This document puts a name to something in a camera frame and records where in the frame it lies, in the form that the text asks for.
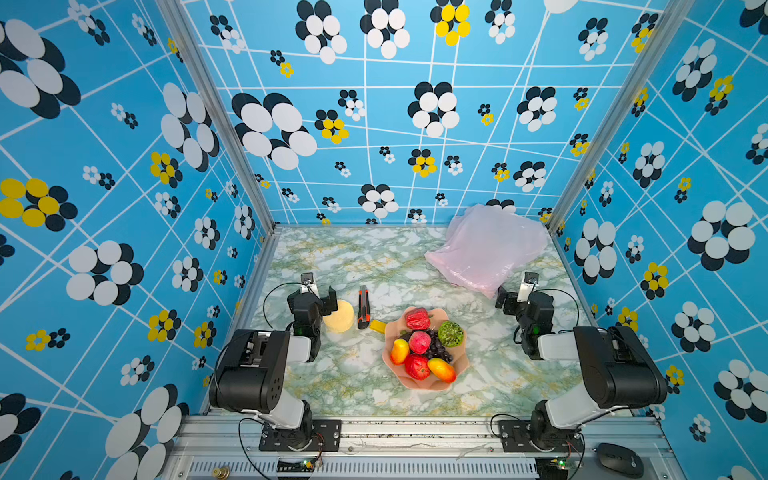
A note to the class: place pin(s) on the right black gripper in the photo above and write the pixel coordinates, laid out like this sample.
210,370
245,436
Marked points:
504,301

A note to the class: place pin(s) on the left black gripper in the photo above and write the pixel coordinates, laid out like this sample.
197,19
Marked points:
327,303

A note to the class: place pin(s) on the green kiwi half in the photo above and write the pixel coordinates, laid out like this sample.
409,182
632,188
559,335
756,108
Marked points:
451,334

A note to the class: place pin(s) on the pink plastic bag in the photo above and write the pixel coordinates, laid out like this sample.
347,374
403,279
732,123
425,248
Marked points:
484,245

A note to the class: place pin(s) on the orange yellow mango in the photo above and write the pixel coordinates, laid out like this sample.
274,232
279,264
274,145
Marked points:
442,370

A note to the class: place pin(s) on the pink peach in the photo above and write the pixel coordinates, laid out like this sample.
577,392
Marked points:
419,342

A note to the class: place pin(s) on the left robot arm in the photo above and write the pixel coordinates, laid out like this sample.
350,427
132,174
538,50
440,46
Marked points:
250,371

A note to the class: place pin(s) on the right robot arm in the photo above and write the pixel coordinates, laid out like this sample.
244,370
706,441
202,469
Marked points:
617,371

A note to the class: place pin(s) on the yellow round sponge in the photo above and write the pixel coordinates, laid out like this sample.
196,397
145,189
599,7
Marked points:
342,319

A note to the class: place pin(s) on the yellow flat piece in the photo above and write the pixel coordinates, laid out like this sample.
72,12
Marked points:
378,326

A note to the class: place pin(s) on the pink scalloped fruit plate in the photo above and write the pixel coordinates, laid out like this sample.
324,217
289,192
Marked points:
398,330

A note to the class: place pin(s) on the small yellow red mango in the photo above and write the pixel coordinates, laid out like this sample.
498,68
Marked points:
399,352

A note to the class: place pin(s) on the dark purple grape bunch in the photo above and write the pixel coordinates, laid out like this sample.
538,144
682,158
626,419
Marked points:
437,349

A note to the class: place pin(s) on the red strawberry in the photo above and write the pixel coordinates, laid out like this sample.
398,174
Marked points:
418,319

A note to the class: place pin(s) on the red apple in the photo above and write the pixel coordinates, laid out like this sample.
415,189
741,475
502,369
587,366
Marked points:
416,367

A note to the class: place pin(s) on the right green circuit board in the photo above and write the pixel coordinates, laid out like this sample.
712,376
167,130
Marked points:
552,469

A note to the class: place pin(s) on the green circuit board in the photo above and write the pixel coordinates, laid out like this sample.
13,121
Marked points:
299,466
552,469

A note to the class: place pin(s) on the left green circuit board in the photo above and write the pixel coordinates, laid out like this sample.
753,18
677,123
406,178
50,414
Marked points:
299,466

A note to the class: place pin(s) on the black computer mouse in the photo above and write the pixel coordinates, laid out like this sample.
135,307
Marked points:
620,460

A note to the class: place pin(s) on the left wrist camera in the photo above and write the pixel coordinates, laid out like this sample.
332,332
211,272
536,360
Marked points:
308,282

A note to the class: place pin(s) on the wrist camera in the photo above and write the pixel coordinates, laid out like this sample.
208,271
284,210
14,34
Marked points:
527,286
308,282

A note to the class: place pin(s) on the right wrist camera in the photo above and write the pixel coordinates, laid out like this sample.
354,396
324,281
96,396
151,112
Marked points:
527,286

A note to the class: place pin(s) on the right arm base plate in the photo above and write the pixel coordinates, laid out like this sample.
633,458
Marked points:
517,436

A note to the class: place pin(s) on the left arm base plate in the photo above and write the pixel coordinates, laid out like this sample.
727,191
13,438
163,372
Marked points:
320,435

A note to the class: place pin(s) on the aluminium front rail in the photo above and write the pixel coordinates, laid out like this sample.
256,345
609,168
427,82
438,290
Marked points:
222,447

